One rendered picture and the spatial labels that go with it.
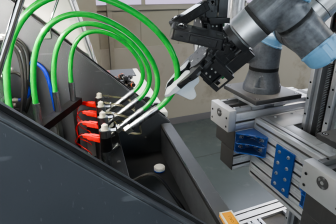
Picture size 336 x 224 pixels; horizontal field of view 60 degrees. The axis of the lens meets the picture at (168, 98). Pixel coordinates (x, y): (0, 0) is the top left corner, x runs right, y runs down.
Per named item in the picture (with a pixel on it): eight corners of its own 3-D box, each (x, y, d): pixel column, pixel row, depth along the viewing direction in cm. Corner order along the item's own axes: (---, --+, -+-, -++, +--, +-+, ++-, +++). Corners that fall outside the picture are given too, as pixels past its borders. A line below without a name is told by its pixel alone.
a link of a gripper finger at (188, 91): (180, 114, 68) (209, 88, 64) (161, 99, 66) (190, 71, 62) (179, 107, 70) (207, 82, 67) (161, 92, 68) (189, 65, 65)
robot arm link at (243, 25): (247, 14, 55) (240, 2, 61) (228, 31, 57) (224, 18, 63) (272, 40, 57) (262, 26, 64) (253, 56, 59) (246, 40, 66)
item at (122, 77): (140, 90, 137) (139, 79, 135) (117, 92, 134) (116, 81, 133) (132, 77, 158) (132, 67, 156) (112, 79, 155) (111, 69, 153)
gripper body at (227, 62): (214, 94, 65) (258, 59, 59) (186, 70, 62) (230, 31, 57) (211, 77, 71) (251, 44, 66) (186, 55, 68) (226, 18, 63)
